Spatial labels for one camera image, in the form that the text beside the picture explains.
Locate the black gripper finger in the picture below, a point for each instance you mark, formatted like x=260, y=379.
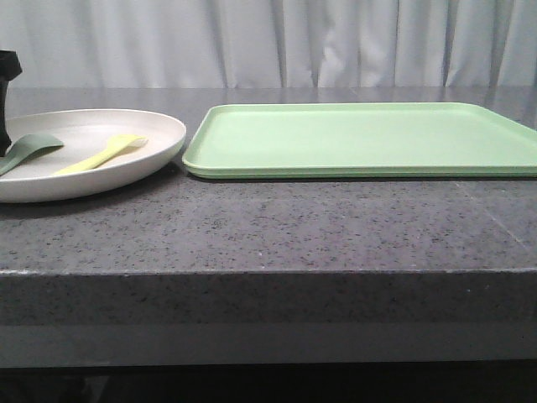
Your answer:
x=10, y=69

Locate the beige round plate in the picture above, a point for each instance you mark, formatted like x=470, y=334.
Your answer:
x=85, y=132

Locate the white curtain backdrop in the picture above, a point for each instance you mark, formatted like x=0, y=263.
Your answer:
x=271, y=44

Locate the teal green spoon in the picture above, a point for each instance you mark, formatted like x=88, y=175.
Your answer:
x=27, y=146

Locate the light green serving tray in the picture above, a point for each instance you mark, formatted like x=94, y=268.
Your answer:
x=359, y=140

